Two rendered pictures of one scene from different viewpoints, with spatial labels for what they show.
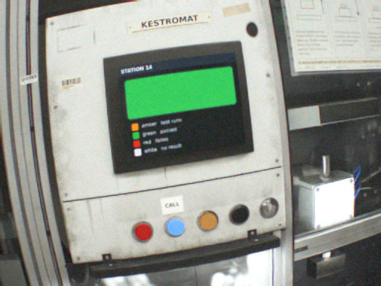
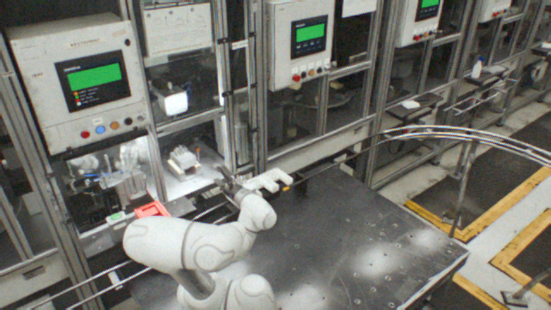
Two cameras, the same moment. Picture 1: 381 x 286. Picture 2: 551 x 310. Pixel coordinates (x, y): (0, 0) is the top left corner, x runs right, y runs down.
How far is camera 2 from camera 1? 0.42 m
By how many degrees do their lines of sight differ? 30
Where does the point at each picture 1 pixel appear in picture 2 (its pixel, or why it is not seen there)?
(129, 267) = (80, 152)
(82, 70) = (42, 69)
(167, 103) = (89, 82)
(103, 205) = (65, 126)
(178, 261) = (103, 145)
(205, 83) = (106, 71)
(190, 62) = (98, 64)
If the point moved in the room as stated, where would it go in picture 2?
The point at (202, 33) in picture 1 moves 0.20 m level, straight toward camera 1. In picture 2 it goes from (102, 47) to (101, 65)
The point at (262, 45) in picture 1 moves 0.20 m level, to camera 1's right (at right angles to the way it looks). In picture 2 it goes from (133, 49) to (182, 43)
